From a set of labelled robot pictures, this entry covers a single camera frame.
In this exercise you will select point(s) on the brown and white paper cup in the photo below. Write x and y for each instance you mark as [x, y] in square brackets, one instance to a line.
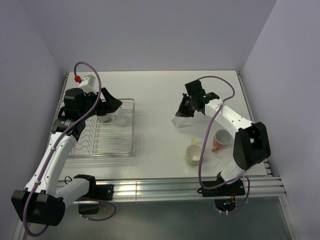
[106, 118]

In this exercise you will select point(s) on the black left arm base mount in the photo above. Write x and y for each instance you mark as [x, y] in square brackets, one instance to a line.
[90, 204]

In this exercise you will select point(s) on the large clear glass tumbler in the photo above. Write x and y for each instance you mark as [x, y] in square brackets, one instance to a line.
[120, 118]

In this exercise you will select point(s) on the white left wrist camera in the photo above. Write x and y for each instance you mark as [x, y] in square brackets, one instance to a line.
[87, 84]

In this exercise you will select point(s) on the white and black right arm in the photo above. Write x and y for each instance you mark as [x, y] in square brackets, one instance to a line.
[250, 139]

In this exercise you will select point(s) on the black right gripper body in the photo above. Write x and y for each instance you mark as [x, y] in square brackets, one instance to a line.
[192, 98]

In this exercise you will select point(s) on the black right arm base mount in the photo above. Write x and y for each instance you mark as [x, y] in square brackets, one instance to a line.
[229, 190]

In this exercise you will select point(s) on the orange ceramic mug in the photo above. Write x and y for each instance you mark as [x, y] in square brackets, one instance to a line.
[221, 139]

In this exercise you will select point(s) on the metal wire dish rack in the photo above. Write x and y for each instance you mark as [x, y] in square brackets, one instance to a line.
[111, 139]

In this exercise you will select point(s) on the yellow-green ceramic mug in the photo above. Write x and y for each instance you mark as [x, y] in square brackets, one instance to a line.
[193, 153]

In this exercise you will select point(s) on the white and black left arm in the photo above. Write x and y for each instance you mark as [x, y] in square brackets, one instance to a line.
[40, 202]

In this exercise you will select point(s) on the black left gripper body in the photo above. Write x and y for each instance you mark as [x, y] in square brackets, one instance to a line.
[90, 99]

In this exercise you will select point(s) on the small clear glass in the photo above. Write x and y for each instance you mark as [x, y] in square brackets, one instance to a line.
[180, 122]

